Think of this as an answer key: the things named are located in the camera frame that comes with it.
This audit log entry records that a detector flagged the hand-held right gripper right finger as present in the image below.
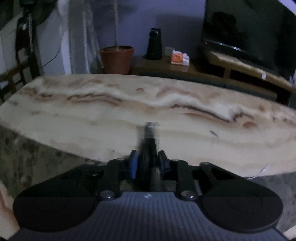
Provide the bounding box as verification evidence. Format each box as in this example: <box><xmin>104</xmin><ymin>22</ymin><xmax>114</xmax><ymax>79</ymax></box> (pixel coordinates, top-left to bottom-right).
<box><xmin>158</xmin><ymin>150</ymin><xmax>262</xmax><ymax>201</ymax></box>

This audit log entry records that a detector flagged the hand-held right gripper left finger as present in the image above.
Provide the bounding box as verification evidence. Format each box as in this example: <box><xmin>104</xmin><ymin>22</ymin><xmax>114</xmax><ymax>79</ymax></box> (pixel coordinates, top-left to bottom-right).
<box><xmin>35</xmin><ymin>149</ymin><xmax>139</xmax><ymax>201</ymax></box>

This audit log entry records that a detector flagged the black gel pen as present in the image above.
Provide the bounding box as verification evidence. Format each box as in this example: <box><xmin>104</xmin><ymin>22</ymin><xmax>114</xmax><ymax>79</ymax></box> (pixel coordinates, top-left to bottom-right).
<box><xmin>137</xmin><ymin>121</ymin><xmax>163</xmax><ymax>193</ymax></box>

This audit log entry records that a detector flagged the low dark wooden cabinet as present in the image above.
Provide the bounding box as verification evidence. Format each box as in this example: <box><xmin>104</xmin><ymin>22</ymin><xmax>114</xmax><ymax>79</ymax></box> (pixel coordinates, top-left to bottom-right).
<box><xmin>132</xmin><ymin>55</ymin><xmax>278</xmax><ymax>101</ymax></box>

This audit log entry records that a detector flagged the terracotta plant pot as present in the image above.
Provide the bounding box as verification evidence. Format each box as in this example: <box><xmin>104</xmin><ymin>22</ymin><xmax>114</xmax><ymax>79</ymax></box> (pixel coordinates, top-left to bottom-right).
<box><xmin>99</xmin><ymin>45</ymin><xmax>135</xmax><ymax>75</ymax></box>

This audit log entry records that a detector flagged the orange tissue pack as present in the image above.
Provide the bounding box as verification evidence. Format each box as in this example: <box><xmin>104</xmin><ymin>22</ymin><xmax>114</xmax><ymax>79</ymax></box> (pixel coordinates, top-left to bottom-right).
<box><xmin>170</xmin><ymin>50</ymin><xmax>190</xmax><ymax>66</ymax></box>

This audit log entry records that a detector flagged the black speaker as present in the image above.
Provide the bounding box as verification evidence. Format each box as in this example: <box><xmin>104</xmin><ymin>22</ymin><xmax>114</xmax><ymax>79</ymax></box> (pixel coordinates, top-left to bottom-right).
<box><xmin>143</xmin><ymin>28</ymin><xmax>163</xmax><ymax>61</ymax></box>

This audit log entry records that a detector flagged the translucent grey curtain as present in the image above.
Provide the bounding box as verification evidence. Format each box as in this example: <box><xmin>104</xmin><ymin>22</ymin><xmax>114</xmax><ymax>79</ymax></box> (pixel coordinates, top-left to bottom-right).
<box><xmin>59</xmin><ymin>0</ymin><xmax>102</xmax><ymax>75</ymax></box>

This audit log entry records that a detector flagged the dark wooden chair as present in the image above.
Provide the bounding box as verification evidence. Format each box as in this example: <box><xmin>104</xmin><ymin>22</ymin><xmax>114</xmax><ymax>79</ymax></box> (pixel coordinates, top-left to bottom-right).
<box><xmin>0</xmin><ymin>61</ymin><xmax>40</xmax><ymax>103</ymax></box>

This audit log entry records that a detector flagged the black flat television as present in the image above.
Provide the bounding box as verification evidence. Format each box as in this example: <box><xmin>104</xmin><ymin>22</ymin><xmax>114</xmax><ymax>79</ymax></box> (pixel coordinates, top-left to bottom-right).
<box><xmin>201</xmin><ymin>0</ymin><xmax>296</xmax><ymax>80</ymax></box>

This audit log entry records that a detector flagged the black standing fan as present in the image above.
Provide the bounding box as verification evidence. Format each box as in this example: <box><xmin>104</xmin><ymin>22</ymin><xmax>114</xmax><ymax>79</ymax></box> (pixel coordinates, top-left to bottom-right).
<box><xmin>14</xmin><ymin>0</ymin><xmax>58</xmax><ymax>78</ymax></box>

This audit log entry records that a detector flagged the black fan cable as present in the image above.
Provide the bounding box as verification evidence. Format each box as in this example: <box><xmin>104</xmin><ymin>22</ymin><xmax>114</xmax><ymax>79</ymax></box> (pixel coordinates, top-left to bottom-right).
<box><xmin>38</xmin><ymin>23</ymin><xmax>65</xmax><ymax>69</ymax></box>

